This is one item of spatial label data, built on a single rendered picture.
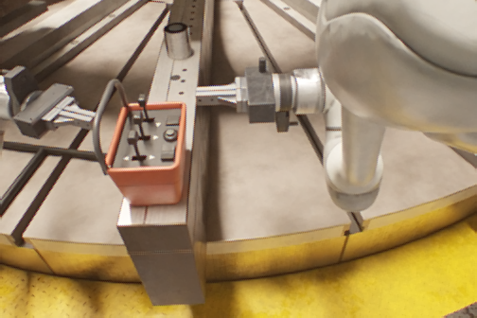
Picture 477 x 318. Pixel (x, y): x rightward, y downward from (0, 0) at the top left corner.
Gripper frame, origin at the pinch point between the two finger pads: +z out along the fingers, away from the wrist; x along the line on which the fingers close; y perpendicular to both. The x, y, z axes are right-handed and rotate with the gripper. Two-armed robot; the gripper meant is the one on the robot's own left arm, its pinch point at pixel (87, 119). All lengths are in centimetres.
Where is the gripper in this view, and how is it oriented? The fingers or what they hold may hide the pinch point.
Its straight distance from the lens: 80.9
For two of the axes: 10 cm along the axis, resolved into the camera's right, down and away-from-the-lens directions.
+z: 9.4, 2.0, -2.8
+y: 0.3, 7.5, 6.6
